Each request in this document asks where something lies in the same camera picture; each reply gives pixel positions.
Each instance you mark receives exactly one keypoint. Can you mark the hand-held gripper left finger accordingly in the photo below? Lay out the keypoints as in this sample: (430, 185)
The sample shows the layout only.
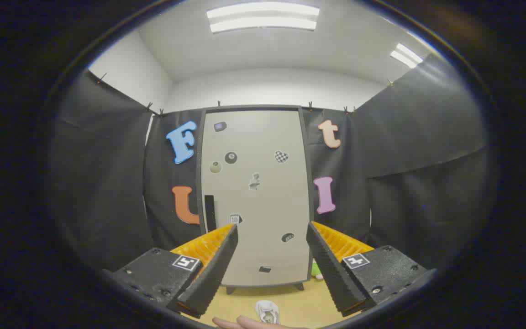
(215, 274)

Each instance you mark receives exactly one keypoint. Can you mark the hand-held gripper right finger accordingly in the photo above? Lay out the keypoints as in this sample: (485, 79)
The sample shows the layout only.
(334, 274)

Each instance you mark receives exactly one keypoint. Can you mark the white slipper shoe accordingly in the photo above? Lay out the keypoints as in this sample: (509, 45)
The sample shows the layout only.
(266, 310)

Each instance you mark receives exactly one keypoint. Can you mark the grey shoe cabinet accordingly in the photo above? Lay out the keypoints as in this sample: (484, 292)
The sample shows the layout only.
(200, 160)

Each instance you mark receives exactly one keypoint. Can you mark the green pink plush toy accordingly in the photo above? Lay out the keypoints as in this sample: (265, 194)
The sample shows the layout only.
(316, 269)

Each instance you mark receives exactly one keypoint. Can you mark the black backdrop cloth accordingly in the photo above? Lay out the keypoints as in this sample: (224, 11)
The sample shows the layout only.
(103, 183)

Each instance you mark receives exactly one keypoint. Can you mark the small fluorescent ceiling light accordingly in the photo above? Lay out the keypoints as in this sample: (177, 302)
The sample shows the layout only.
(404, 55)

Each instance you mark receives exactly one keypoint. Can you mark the long fluorescent ceiling light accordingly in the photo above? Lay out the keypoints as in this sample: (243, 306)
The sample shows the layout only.
(263, 23)

